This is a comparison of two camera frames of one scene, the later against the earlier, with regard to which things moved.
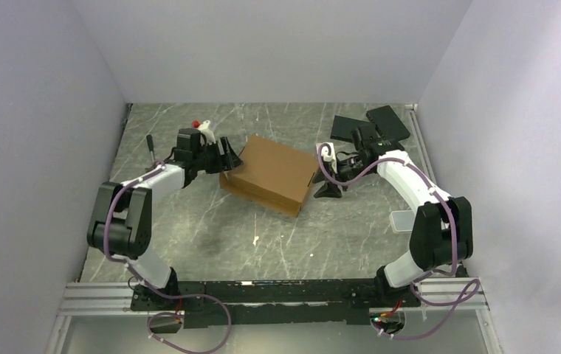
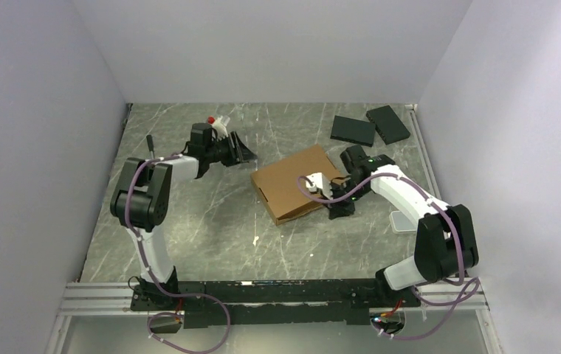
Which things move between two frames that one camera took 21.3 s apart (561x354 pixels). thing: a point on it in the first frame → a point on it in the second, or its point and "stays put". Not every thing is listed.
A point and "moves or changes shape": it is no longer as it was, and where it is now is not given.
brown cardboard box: x=271 y=175 moves or changes shape
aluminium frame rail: x=100 y=299 stays put
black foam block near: x=342 y=127 stays put
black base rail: x=270 y=302 stays put
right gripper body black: x=348 y=169 → x=346 y=206
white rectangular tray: x=401 y=221 stays put
